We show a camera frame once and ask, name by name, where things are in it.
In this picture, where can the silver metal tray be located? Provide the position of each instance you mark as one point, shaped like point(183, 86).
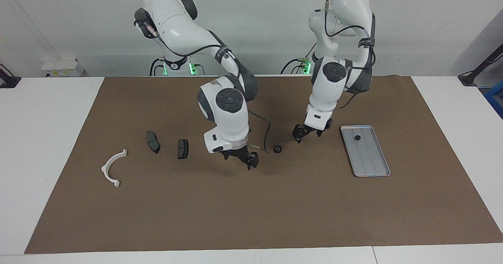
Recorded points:
point(369, 158)

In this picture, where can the brown table mat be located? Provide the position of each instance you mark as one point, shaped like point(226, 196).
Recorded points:
point(255, 209)

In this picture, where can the short rectangular brake pad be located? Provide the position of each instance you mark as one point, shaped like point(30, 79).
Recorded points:
point(182, 149)

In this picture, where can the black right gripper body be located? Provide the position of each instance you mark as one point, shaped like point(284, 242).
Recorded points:
point(239, 152)

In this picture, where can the white curved plastic bracket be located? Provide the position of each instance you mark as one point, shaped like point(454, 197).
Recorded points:
point(107, 169)

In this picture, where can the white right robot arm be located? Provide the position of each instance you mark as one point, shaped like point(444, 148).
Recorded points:
point(228, 122)

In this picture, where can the blue crate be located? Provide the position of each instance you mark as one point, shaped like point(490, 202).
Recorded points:
point(496, 99)

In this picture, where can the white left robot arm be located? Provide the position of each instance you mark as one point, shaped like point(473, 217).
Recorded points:
point(346, 12)

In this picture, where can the long curved brake pad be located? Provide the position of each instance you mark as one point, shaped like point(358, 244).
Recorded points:
point(153, 142)

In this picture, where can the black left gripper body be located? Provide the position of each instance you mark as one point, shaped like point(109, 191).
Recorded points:
point(316, 128)

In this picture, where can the black table clamp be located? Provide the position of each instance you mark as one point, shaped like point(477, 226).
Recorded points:
point(8, 79)

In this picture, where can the white cardboard box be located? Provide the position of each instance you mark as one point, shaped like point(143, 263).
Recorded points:
point(63, 67)

